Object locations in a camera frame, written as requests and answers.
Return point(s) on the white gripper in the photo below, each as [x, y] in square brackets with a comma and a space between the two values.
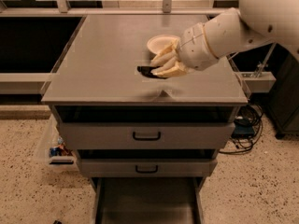
[193, 48]

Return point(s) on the black rxbar chocolate bar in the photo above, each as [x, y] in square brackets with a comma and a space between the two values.
[145, 71]

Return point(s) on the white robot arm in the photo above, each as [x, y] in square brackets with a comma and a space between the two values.
[254, 23]

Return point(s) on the grey drawer cabinet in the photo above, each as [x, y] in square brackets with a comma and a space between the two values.
[100, 68]

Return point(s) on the grey top drawer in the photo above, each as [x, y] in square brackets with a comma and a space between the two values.
[145, 126]

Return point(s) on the grey drawer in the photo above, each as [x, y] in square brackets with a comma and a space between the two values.
[146, 163]
[155, 200]
[145, 126]

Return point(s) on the grey middle drawer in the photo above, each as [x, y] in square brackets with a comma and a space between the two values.
[146, 163]

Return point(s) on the grey bottom drawer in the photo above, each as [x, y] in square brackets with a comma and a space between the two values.
[155, 200]

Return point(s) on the white paper bowl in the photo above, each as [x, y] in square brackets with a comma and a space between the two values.
[159, 42]

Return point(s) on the metal diagonal rod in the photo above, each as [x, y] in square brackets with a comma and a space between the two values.
[261, 66]

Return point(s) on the blue electronic box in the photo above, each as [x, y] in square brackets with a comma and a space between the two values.
[243, 131]

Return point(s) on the dark cabinet at right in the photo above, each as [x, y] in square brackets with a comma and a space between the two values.
[283, 106]

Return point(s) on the grey metal rail frame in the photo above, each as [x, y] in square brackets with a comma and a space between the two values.
[23, 46]

